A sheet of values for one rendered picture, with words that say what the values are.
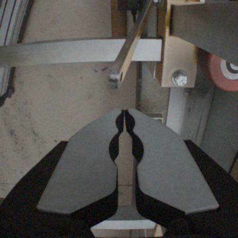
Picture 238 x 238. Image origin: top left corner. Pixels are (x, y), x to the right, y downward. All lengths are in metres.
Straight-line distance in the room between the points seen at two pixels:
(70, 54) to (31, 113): 1.18
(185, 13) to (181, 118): 0.44
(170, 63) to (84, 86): 0.99
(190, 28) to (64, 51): 0.16
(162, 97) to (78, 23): 0.79
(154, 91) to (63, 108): 0.94
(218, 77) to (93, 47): 0.16
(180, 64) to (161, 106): 0.23
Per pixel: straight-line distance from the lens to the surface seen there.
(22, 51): 0.29
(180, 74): 0.26
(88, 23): 1.13
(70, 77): 1.22
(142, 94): 0.46
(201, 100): 0.60
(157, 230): 0.34
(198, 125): 0.64
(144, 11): 0.19
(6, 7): 1.04
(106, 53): 0.26
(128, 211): 0.33
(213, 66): 0.24
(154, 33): 0.33
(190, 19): 0.19
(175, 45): 0.26
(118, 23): 1.04
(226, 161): 0.55
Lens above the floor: 1.12
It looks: 59 degrees down
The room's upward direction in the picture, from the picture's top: 178 degrees counter-clockwise
